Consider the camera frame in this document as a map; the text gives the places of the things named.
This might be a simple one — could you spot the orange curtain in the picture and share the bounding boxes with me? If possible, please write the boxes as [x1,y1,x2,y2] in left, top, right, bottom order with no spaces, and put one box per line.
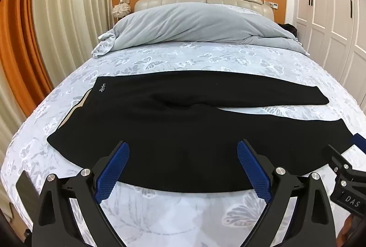
[0,0,55,97]

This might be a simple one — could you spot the black pants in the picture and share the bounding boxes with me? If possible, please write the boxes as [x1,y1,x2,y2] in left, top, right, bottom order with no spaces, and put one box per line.
[46,70,355,193]

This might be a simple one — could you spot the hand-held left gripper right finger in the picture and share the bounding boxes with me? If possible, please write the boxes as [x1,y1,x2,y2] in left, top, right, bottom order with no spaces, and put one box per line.
[237,138,337,247]

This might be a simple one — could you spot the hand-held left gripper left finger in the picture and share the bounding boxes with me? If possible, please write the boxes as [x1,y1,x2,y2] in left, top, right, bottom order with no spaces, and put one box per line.
[31,141,130,247]

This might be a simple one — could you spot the white flower bedside lamp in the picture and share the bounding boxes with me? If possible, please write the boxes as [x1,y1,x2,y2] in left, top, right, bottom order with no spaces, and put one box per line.
[112,3,132,19]

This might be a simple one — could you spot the grey duvet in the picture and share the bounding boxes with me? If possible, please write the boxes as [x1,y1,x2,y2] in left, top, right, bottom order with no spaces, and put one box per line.
[91,3,311,59]

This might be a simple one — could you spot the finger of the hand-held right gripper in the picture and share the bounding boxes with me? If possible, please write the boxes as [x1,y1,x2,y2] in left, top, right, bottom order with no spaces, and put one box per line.
[322,145,355,177]
[350,133,366,155]

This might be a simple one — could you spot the dark flat slab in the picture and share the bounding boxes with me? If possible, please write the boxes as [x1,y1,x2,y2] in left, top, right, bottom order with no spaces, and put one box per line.
[15,171,40,202]

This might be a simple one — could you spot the dark cloth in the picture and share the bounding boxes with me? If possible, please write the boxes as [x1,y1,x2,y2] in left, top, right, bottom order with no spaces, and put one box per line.
[279,23,298,37]

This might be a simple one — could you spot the white wardrobe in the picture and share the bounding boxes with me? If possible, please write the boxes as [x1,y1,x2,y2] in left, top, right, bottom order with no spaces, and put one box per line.
[292,0,366,94]

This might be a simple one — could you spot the bed with butterfly sheet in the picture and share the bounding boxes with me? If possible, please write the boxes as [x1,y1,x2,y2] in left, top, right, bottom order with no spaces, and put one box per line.
[0,4,366,247]

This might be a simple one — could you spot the cream curtain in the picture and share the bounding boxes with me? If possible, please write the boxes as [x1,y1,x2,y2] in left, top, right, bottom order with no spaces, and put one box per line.
[0,62,30,150]
[31,0,113,93]

